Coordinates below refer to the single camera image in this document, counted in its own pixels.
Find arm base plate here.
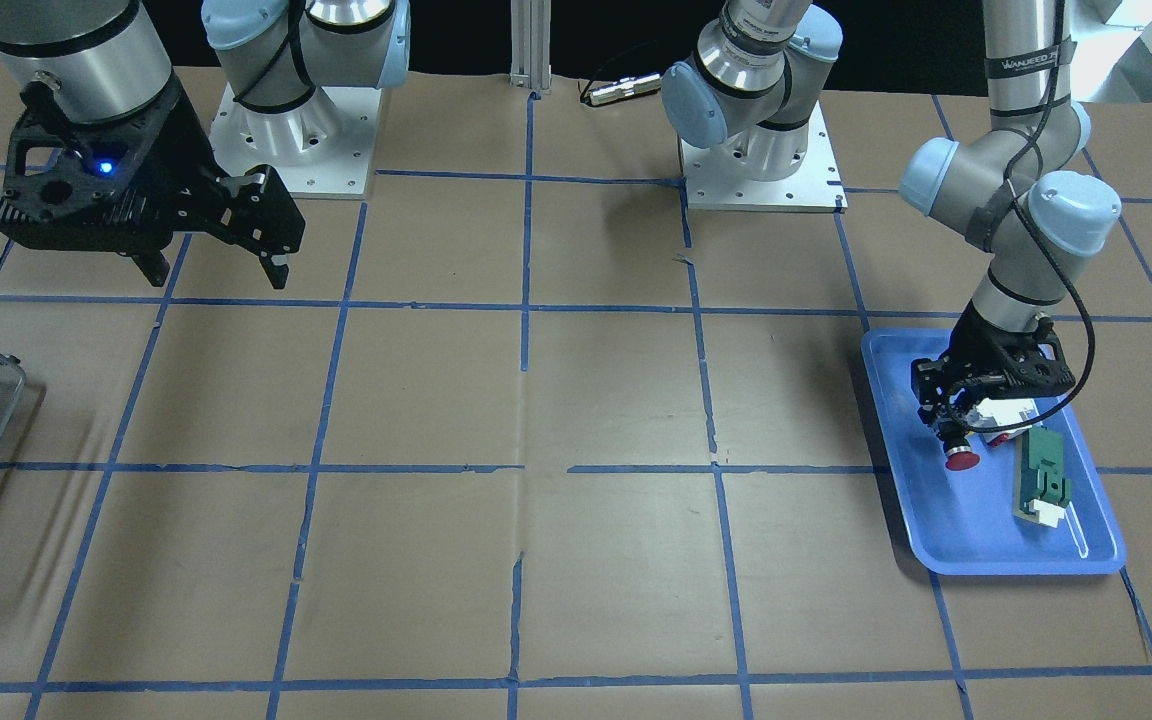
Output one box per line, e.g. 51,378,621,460
679,105,847,213
209,88,385,200

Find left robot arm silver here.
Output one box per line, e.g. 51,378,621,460
662,1,1121,445

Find red emergency stop button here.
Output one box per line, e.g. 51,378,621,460
934,420,980,471

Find blue plastic tray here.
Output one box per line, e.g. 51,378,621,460
861,327,1126,577

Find aluminium frame post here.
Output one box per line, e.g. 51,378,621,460
509,0,552,94

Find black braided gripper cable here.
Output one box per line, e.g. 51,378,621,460
942,0,1097,435

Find green and white connector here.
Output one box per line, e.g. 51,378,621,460
1011,425,1073,528

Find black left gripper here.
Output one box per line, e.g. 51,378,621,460
910,304,1076,433

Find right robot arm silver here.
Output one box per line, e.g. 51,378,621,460
0,1,411,290

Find white circuit breaker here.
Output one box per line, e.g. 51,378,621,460
967,397,1039,447

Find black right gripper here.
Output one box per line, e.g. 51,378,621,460
0,76,306,290

